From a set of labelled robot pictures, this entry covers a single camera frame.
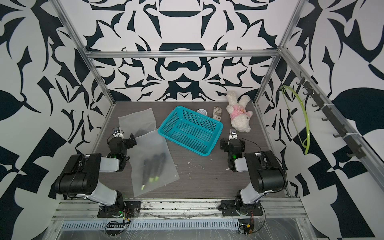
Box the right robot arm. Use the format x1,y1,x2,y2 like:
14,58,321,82
220,129,287,215

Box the aluminium frame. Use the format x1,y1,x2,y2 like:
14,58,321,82
41,0,384,240

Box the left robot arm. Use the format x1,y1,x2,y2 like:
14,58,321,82
54,128,137,218

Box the white plush toy pink shirt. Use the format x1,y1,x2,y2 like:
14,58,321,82
226,91,253,133

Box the teal plastic basket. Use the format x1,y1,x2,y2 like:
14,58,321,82
158,106,224,157

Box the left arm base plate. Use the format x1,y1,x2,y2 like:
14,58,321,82
97,201,142,219

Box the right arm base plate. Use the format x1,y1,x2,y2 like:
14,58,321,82
218,200,264,217

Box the green tube hoop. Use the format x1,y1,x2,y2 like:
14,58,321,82
280,85,311,155

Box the translucent zip bag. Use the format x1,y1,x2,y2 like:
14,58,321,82
118,108,157,136
127,130,180,197

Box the black hook rail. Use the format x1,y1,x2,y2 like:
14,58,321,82
297,71,368,159

